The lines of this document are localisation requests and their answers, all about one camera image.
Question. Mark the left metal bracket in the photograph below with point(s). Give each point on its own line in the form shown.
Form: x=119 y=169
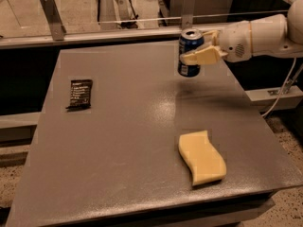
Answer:
x=54 y=20

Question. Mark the black snack packet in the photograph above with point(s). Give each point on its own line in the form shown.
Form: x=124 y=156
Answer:
x=80 y=94

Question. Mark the blue pepsi can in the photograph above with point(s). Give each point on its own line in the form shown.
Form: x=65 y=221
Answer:
x=190 y=39

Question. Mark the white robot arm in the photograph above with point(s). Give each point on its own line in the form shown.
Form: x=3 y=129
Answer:
x=276 y=36

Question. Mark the metal bracket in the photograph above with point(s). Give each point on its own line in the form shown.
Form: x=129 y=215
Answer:
x=54 y=20
x=187 y=13

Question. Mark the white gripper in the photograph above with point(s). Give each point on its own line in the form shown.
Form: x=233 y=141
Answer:
x=235 y=41

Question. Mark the metal rail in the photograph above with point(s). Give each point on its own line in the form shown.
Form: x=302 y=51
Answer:
x=122 y=35

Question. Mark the right metal bracket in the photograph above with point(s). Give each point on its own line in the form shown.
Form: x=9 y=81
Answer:
x=187 y=13

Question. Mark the yellow sponge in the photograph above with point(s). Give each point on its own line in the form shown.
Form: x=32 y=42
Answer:
x=206 y=164

